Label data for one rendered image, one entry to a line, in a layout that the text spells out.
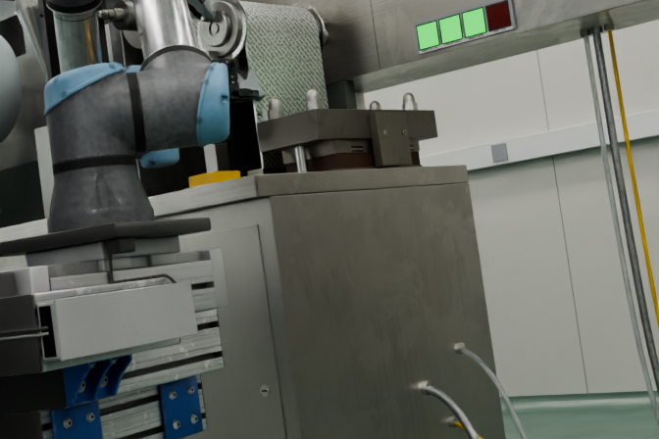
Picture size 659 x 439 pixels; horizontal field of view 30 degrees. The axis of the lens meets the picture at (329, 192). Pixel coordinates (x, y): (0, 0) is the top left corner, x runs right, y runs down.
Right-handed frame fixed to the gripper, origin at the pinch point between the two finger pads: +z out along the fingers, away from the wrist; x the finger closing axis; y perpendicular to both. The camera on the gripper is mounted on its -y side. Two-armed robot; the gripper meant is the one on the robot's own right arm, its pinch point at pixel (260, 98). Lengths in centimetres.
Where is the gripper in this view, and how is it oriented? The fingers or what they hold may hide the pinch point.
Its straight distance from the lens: 257.9
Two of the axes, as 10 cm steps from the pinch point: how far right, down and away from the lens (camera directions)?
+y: -1.4, -9.9, 0.6
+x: -7.5, 1.4, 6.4
